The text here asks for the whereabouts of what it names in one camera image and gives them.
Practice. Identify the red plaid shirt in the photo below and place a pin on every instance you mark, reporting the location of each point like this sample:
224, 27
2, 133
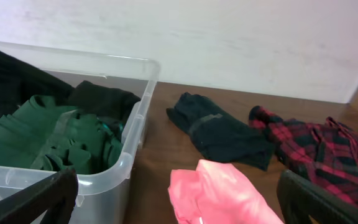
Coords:
325, 154

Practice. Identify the clear plastic storage bin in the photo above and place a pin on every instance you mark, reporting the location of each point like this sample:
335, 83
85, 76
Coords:
102, 197

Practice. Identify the pink cloth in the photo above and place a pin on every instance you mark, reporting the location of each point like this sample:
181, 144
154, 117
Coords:
217, 193

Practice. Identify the black cloth with band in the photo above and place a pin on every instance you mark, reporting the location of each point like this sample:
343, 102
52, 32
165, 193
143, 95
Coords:
103, 101

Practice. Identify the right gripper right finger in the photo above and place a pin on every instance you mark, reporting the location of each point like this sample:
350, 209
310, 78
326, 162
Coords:
302, 201

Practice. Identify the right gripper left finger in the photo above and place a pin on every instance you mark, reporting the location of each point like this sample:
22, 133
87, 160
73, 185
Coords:
52, 197

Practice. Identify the dark cloth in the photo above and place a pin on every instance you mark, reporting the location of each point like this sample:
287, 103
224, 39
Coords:
217, 135

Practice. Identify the large black shirt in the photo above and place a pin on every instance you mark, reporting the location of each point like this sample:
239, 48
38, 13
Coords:
19, 81

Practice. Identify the green cloth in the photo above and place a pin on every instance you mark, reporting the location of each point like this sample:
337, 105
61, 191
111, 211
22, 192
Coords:
44, 135

